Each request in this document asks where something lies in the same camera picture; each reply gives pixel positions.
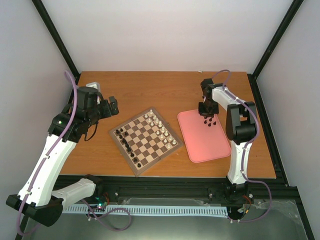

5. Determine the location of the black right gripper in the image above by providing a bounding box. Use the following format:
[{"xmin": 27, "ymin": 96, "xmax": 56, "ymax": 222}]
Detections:
[{"xmin": 198, "ymin": 99, "xmax": 219, "ymax": 118}]

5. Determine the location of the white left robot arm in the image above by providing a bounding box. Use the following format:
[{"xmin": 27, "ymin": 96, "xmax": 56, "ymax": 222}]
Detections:
[{"xmin": 6, "ymin": 86, "xmax": 119, "ymax": 227}]

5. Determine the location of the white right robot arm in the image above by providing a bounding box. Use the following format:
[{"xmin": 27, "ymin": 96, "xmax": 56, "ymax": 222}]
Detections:
[{"xmin": 198, "ymin": 78, "xmax": 258, "ymax": 203}]

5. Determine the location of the wooden chess board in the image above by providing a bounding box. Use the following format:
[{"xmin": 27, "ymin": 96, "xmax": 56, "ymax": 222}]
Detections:
[{"xmin": 109, "ymin": 107, "xmax": 184, "ymax": 177}]

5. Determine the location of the white chess pieces row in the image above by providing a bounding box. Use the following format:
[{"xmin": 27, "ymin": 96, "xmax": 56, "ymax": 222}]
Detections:
[{"xmin": 141, "ymin": 109, "xmax": 179, "ymax": 149}]

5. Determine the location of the pink plastic tray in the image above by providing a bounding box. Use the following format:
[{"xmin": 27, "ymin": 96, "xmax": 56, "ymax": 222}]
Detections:
[{"xmin": 177, "ymin": 109, "xmax": 231, "ymax": 163}]

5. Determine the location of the black aluminium frame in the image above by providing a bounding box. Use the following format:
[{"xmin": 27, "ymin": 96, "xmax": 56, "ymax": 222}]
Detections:
[{"xmin": 6, "ymin": 0, "xmax": 315, "ymax": 240}]

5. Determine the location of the light blue cable duct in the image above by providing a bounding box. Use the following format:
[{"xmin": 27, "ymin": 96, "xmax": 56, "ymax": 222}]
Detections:
[{"xmin": 61, "ymin": 203, "xmax": 229, "ymax": 217}]

